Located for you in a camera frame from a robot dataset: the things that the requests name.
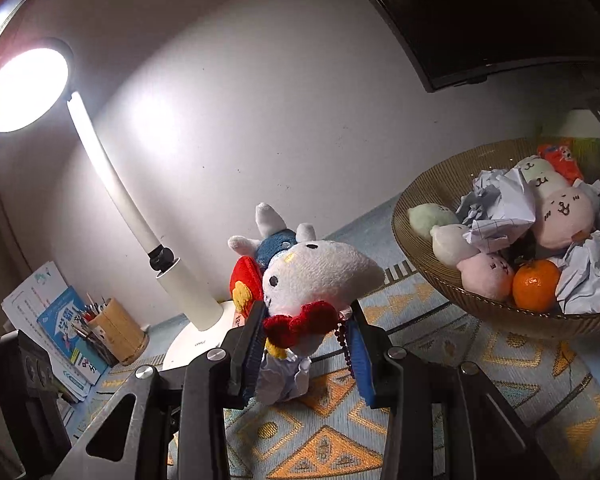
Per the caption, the three-ball plush dango large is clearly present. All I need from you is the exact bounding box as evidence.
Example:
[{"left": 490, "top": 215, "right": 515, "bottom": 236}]
[{"left": 407, "top": 203, "right": 514, "bottom": 301}]

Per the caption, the orange tangerine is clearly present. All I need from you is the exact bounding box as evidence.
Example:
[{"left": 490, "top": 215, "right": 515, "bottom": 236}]
[{"left": 512, "top": 259, "right": 560, "bottom": 313}]

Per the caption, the white cat plush doll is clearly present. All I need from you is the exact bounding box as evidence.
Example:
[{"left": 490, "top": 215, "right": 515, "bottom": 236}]
[{"left": 256, "top": 240, "right": 384, "bottom": 405}]

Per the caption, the paper ball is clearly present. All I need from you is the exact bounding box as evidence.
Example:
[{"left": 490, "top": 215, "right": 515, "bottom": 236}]
[
  {"left": 456, "top": 168, "right": 536, "bottom": 254},
  {"left": 550, "top": 231, "right": 600, "bottom": 315}
]

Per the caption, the orange red fabric pouch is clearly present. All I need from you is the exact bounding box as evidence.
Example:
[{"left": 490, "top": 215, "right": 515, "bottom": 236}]
[{"left": 536, "top": 142, "right": 584, "bottom": 184}]

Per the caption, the blue study workbook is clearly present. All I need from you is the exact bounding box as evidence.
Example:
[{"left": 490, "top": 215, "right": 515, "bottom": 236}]
[{"left": 36, "top": 287, "right": 107, "bottom": 385}]

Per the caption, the black mesh pen holder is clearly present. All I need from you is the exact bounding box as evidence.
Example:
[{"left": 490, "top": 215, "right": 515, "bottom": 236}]
[{"left": 72, "top": 309, "right": 119, "bottom": 367}]

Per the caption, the cork pen holder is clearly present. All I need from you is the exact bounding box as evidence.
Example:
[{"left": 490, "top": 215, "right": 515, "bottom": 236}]
[{"left": 87, "top": 298, "right": 149, "bottom": 365}]

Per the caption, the patterned blue table mat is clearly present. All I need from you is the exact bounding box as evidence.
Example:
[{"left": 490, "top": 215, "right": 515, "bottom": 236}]
[{"left": 225, "top": 203, "right": 600, "bottom": 479}]

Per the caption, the small white bunny plush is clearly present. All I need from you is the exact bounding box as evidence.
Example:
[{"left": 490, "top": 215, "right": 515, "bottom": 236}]
[{"left": 227, "top": 203, "right": 316, "bottom": 318}]

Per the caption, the brown ribbed glass bowl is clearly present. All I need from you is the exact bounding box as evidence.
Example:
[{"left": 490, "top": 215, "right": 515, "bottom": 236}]
[{"left": 390, "top": 135, "right": 600, "bottom": 340}]

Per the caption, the green tissue box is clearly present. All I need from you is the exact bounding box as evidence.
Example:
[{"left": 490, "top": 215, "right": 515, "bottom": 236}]
[{"left": 538, "top": 110, "right": 600, "bottom": 182}]

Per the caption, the white desk lamp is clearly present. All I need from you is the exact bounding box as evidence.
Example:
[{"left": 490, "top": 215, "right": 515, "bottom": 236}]
[{"left": 0, "top": 38, "right": 234, "bottom": 367}]

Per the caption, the black wall television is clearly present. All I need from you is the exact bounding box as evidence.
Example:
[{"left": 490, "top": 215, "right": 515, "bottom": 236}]
[{"left": 370, "top": 0, "right": 600, "bottom": 92}]

